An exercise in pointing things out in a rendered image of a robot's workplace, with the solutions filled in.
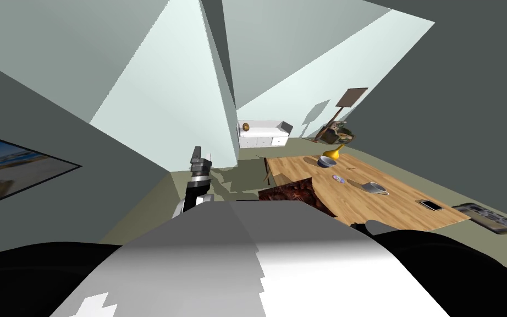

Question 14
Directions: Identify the framed beach picture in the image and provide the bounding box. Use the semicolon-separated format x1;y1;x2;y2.
0;134;82;213

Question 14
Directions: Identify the grey flat patterned object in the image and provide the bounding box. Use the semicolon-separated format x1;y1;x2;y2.
450;202;507;236

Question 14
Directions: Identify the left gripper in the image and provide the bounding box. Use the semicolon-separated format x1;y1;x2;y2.
189;146;213;178

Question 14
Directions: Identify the dark red-brown chair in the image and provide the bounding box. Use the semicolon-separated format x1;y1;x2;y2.
257;177;338;219

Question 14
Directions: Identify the black smartphone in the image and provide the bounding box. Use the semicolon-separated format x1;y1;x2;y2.
418;199;445;212

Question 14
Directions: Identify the wooden table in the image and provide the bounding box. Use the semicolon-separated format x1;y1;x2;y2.
264;152;472;232

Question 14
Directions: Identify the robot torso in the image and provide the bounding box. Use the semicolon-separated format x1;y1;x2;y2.
50;200;451;317

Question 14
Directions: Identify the grey mug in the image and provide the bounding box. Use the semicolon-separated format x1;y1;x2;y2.
361;181;389;196

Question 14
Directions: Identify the white sideboard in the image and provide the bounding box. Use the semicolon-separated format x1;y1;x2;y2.
236;119;294;150

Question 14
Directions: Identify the yellow vase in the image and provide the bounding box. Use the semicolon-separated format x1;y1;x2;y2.
322;144;346;161

